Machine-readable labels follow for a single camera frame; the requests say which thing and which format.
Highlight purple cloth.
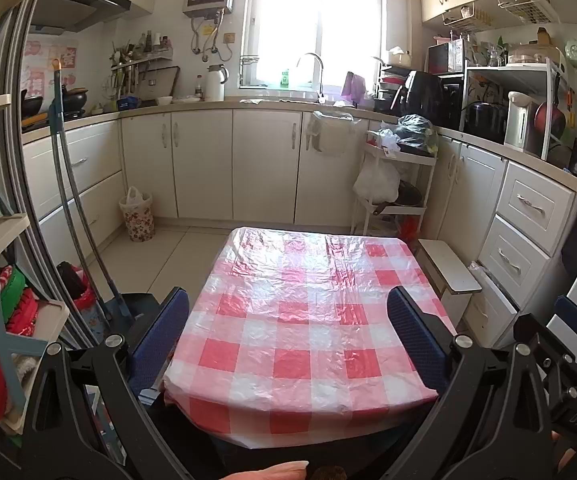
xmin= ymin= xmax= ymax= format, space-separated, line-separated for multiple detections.
xmin=341 ymin=71 xmax=368 ymax=103

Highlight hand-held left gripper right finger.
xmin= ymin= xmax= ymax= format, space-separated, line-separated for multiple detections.
xmin=386 ymin=286 xmax=552 ymax=480

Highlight black rice cooker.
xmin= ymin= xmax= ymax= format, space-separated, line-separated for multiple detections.
xmin=466 ymin=101 xmax=508 ymax=142

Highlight red hanging pan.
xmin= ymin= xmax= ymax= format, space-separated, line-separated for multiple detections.
xmin=535 ymin=101 xmax=567 ymax=143

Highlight black and red bag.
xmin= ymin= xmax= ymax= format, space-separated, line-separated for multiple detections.
xmin=57 ymin=261 xmax=98 ymax=311

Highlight large white plastic bag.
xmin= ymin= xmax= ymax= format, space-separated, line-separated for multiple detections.
xmin=353 ymin=159 xmax=400 ymax=202

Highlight red checkered plastic tablecloth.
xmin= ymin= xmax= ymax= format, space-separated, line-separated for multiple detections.
xmin=162 ymin=226 xmax=457 ymax=451

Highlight white thermos jug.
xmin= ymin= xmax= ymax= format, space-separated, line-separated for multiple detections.
xmin=205 ymin=64 xmax=229 ymax=102

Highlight black wok on stove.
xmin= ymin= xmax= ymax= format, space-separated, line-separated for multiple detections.
xmin=63 ymin=87 xmax=89 ymax=113

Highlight white step stool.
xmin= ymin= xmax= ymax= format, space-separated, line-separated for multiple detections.
xmin=416 ymin=239 xmax=483 ymax=331

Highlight black bag of vegetables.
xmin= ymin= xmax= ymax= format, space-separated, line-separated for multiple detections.
xmin=393 ymin=114 xmax=439 ymax=156

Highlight pink wall stickers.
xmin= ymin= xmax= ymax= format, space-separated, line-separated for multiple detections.
xmin=23 ymin=40 xmax=76 ymax=98

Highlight chrome faucet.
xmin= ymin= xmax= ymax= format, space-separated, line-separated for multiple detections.
xmin=296 ymin=52 xmax=327 ymax=106

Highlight person's left hand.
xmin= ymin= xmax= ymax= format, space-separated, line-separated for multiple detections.
xmin=227 ymin=460 xmax=311 ymax=480

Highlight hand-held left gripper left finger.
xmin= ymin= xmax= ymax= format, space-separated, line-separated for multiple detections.
xmin=23 ymin=287 xmax=190 ymax=480

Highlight floral waste basket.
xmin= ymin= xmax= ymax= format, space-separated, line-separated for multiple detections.
xmin=119 ymin=186 xmax=155 ymax=243

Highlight white base cabinets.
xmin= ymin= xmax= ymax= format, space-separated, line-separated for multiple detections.
xmin=21 ymin=107 xmax=577 ymax=351

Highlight black range hood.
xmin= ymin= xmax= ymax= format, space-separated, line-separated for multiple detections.
xmin=28 ymin=0 xmax=132 ymax=36

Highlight white electric water boiler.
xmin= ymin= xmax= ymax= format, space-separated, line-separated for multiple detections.
xmin=505 ymin=91 xmax=542 ymax=150

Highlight small white plastic bag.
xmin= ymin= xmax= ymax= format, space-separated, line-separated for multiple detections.
xmin=366 ymin=129 xmax=400 ymax=153

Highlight black air fryer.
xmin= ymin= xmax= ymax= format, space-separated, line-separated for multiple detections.
xmin=401 ymin=70 xmax=444 ymax=120

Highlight microwave oven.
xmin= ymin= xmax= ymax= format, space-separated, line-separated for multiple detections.
xmin=427 ymin=40 xmax=467 ymax=75

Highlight wall utensil rack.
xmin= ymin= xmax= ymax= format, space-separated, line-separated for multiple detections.
xmin=110 ymin=32 xmax=174 ymax=98

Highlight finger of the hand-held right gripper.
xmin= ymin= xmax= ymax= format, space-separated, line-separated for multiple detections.
xmin=555 ymin=296 xmax=577 ymax=348
xmin=513 ymin=312 xmax=577 ymax=376

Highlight small white wire basket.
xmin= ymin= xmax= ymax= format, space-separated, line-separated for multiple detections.
xmin=443 ymin=4 xmax=497 ymax=33

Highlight white storage trolley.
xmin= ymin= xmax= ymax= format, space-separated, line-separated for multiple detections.
xmin=353 ymin=130 xmax=439 ymax=236

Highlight red green knitted cloth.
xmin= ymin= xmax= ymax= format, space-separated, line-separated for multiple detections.
xmin=0 ymin=265 xmax=39 ymax=421

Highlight kitchen window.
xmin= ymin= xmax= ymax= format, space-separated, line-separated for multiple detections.
xmin=241 ymin=0 xmax=409 ymax=93

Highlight black frying pan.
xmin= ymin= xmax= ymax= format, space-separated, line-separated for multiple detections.
xmin=366 ymin=180 xmax=425 ymax=217

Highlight white hanging cabinet bin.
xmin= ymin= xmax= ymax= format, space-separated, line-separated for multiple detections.
xmin=305 ymin=110 xmax=359 ymax=155

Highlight person's right hand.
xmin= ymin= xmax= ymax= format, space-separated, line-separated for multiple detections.
xmin=550 ymin=430 xmax=577 ymax=480

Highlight white counter shelf rack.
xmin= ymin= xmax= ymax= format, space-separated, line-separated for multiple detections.
xmin=461 ymin=57 xmax=569 ymax=161

